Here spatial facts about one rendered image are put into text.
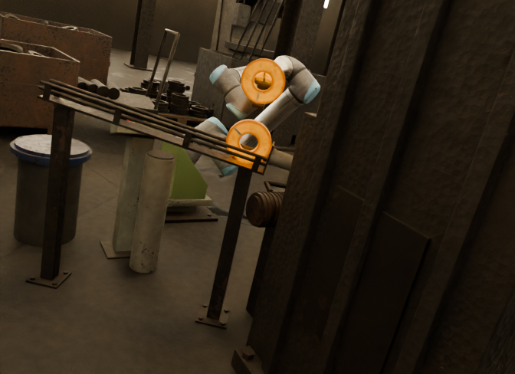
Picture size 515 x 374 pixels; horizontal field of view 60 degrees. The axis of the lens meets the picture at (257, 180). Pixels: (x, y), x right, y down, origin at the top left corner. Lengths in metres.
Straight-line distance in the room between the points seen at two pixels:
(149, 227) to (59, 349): 0.59
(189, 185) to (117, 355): 1.19
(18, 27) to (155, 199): 3.42
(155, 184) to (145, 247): 0.29
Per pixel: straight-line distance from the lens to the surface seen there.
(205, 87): 5.16
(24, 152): 2.03
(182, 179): 2.49
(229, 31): 7.36
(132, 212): 2.07
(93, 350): 1.61
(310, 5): 4.73
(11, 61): 3.46
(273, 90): 1.58
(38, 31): 5.05
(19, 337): 1.67
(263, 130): 1.50
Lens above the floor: 1.03
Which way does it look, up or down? 17 degrees down
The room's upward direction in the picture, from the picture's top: 13 degrees clockwise
